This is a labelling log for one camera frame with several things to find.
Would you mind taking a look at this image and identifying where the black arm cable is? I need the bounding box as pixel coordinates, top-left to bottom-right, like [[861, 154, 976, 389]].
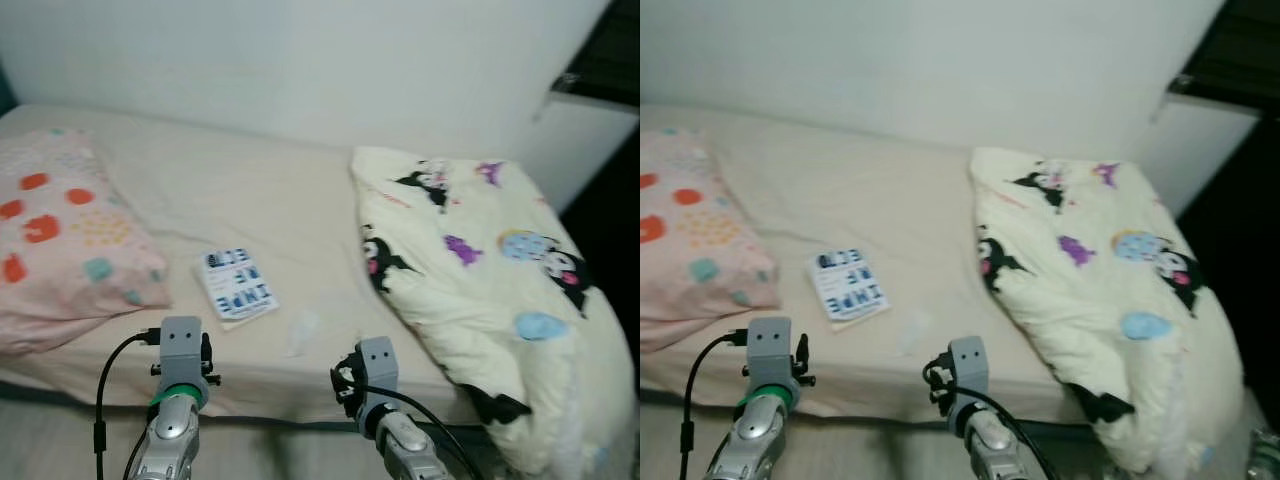
[[960, 385, 1061, 480], [682, 330, 751, 480], [368, 385, 486, 480], [94, 328, 161, 480]]

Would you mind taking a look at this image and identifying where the white blue lettered book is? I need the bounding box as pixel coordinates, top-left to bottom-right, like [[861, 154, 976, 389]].
[[808, 250, 891, 326], [196, 247, 281, 331]]

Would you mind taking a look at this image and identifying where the cream cartoon print duvet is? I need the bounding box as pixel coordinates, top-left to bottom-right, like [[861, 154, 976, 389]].
[[968, 147, 1247, 477], [350, 147, 637, 479]]

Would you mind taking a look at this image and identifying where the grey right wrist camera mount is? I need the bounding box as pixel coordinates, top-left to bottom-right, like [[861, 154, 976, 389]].
[[355, 337, 401, 416], [945, 337, 991, 421]]

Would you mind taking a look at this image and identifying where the pink patterned pillow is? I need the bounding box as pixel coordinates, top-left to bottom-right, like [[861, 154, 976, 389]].
[[640, 127, 783, 351], [0, 127, 173, 356]]

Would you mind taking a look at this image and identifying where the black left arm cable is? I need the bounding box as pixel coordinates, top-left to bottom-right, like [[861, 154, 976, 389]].
[[682, 330, 751, 480], [94, 328, 161, 480]]

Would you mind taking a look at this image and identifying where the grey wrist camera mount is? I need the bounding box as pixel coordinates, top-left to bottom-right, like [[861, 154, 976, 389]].
[[945, 337, 991, 421], [355, 337, 401, 416], [158, 316, 211, 401], [745, 316, 797, 401]]

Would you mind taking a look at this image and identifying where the black cabinet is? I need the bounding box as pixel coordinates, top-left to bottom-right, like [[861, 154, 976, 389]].
[[1175, 110, 1280, 431], [558, 130, 641, 336]]

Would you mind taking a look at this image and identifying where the clear plastic bottle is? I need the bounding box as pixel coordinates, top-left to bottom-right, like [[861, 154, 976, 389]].
[[1248, 425, 1280, 480]]

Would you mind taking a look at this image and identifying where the dark window frame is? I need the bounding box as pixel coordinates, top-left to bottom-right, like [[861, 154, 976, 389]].
[[550, 0, 641, 106], [1165, 0, 1280, 106]]

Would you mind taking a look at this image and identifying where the clear plastic wrapper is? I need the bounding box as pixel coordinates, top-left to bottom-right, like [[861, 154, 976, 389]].
[[285, 308, 323, 358], [895, 308, 936, 358]]

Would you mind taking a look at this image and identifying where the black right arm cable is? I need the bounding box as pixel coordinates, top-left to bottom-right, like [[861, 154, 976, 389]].
[[960, 385, 1061, 480], [368, 385, 486, 480]]

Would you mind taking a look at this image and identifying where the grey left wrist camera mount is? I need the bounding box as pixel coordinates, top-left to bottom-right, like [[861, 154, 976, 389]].
[[745, 316, 797, 401], [158, 316, 211, 401]]

